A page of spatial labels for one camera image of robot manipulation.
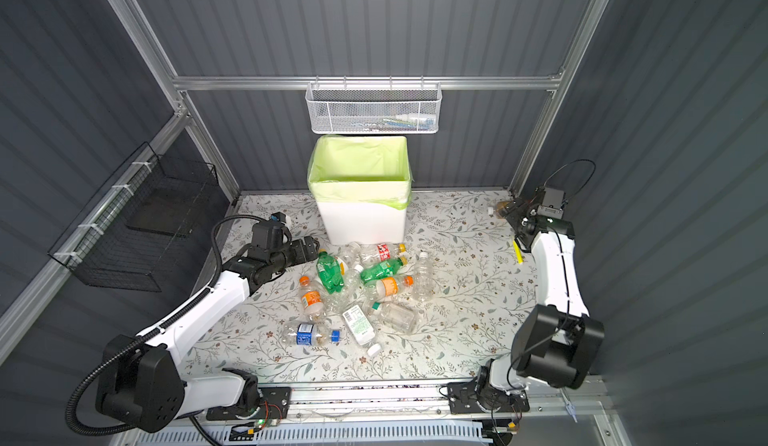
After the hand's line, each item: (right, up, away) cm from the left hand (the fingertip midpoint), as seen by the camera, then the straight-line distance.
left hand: (307, 246), depth 85 cm
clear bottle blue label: (+2, -23, -6) cm, 24 cm away
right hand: (+61, +8, -2) cm, 62 cm away
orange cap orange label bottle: (+1, -16, +1) cm, 16 cm away
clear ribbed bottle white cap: (+35, -13, +11) cm, 39 cm away
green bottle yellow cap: (+22, -8, +7) cm, 25 cm away
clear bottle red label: (+19, -3, +13) cm, 24 cm away
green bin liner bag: (+18, +25, +16) cm, 35 cm away
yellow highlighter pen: (+68, -3, +16) cm, 70 cm away
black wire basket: (-39, +4, -13) cm, 42 cm away
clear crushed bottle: (+25, -21, +2) cm, 33 cm away
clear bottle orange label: (+23, -12, +1) cm, 26 cm away
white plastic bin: (+15, +7, +11) cm, 20 cm away
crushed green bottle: (+7, -8, +1) cm, 10 cm away
